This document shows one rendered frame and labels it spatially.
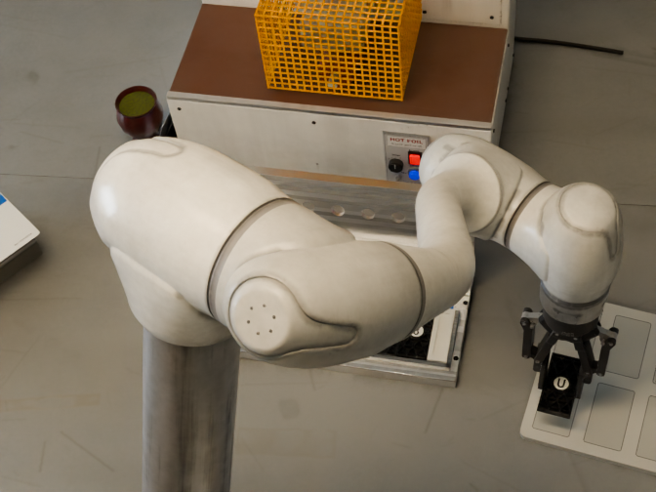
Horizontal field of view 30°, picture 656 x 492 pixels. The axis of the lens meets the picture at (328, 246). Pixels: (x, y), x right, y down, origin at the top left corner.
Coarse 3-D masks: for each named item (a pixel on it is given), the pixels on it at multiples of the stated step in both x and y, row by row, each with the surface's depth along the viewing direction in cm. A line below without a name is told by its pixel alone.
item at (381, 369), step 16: (464, 320) 196; (240, 352) 196; (320, 368) 195; (336, 368) 194; (352, 368) 193; (368, 368) 192; (384, 368) 192; (400, 368) 192; (416, 368) 191; (432, 384) 192; (448, 384) 191
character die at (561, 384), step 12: (552, 360) 185; (564, 360) 185; (576, 360) 185; (552, 372) 184; (564, 372) 184; (576, 372) 183; (552, 384) 182; (564, 384) 182; (576, 384) 182; (540, 396) 181; (552, 396) 182; (564, 396) 181; (540, 408) 180; (552, 408) 180; (564, 408) 181
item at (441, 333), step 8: (448, 312) 196; (440, 320) 195; (448, 320) 195; (432, 328) 194; (440, 328) 194; (448, 328) 194; (432, 336) 193; (440, 336) 193; (448, 336) 193; (432, 344) 193; (440, 344) 193; (448, 344) 192; (432, 352) 192; (440, 352) 192; (432, 360) 191; (440, 360) 191
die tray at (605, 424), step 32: (608, 320) 195; (640, 320) 194; (576, 352) 192; (640, 352) 191; (608, 384) 188; (640, 384) 188; (544, 416) 186; (576, 416) 186; (608, 416) 185; (640, 416) 185; (576, 448) 183; (608, 448) 182; (640, 448) 182
